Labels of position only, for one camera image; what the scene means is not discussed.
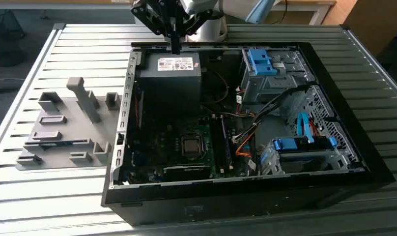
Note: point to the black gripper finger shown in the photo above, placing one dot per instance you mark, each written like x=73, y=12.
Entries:
x=145, y=17
x=193, y=24

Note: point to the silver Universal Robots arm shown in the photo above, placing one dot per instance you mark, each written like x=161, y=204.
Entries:
x=210, y=29

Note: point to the black RAM slot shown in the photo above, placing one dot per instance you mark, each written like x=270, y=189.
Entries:
x=215, y=147

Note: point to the blue plastic drive carrier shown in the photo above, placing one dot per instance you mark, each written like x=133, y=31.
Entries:
x=259, y=66

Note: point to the grey power supply unit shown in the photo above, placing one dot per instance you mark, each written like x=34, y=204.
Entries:
x=171, y=88

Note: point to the grey metal drive cage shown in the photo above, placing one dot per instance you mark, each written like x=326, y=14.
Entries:
x=273, y=86

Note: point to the black mesh waste bin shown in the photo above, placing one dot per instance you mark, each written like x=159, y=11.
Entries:
x=5, y=37

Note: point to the CPU socket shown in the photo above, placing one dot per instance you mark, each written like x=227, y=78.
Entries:
x=191, y=136

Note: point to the green motherboard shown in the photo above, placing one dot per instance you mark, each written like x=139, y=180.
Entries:
x=158, y=137

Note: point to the grey plastic parts rack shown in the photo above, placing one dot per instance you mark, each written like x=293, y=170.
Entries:
x=66, y=123

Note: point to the silver CPU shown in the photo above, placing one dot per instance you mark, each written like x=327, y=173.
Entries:
x=190, y=146

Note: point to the wooden cabinet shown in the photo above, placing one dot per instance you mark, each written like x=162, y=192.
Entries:
x=374, y=24

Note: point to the blue disk carrier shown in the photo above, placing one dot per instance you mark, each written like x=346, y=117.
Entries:
x=287, y=143

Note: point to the black graphics card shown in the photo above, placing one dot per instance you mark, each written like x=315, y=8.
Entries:
x=185, y=172

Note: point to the grey metal disk bay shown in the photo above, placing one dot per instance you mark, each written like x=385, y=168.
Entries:
x=338, y=159

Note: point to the black open PC case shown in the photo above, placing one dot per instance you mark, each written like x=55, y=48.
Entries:
x=217, y=204

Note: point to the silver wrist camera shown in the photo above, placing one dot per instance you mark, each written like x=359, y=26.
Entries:
x=198, y=6

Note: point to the white desk frame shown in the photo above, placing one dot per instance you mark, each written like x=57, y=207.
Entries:
x=317, y=14

